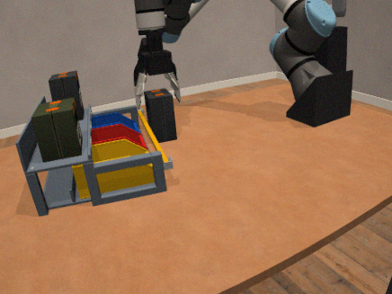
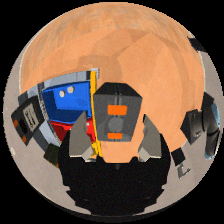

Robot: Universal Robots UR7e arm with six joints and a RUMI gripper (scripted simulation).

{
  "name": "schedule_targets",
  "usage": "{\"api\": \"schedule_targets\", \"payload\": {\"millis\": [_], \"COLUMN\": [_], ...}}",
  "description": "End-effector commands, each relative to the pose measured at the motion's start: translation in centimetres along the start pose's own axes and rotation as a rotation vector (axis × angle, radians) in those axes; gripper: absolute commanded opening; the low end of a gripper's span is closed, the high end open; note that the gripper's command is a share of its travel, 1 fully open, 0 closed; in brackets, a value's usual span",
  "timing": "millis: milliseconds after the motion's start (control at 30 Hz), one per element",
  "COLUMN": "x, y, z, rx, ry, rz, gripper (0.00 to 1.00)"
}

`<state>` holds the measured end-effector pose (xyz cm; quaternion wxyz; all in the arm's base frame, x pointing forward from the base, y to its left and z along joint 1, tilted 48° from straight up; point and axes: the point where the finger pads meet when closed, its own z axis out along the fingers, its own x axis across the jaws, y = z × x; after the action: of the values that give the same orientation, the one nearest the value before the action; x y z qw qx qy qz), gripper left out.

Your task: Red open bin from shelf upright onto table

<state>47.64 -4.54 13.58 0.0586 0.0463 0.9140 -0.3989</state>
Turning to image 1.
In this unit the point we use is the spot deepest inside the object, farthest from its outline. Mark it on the blue open bin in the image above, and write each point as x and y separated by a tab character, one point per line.
112	118

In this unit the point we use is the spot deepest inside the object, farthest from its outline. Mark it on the red bin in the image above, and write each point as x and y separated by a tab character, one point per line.
117	132

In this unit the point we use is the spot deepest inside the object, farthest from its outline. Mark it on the yellow bar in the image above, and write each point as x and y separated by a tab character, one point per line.
152	136

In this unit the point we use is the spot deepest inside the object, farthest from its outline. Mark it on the yellow open bin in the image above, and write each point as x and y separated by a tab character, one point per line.
116	180

